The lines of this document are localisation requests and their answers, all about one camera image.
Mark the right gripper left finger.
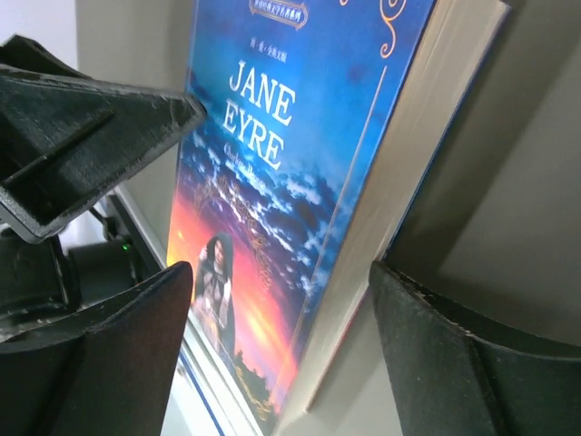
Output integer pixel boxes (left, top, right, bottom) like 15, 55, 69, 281
1, 262, 192, 435

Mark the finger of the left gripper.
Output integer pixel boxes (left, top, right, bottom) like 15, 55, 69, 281
1, 35, 207, 243

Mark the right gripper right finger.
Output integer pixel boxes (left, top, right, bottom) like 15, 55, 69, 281
369, 261, 580, 436

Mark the blue Jane Eyre book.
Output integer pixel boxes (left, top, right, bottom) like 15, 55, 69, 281
167, 1, 509, 434

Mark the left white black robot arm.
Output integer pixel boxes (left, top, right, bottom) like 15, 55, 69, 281
1, 35, 207, 341

